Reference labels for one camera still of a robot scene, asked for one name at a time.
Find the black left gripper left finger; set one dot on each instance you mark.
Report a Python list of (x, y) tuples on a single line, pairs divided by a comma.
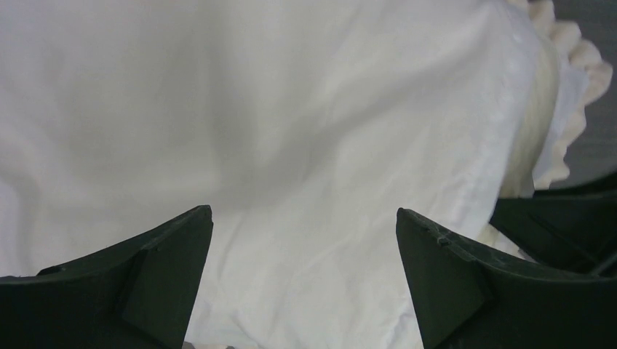
[(138, 293)]

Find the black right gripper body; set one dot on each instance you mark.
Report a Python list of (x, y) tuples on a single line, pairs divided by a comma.
[(570, 229)]

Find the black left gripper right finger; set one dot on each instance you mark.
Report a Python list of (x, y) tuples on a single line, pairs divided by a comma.
[(468, 295)]

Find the grey pillowcase with cream frill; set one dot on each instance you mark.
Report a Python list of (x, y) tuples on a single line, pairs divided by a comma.
[(542, 77)]

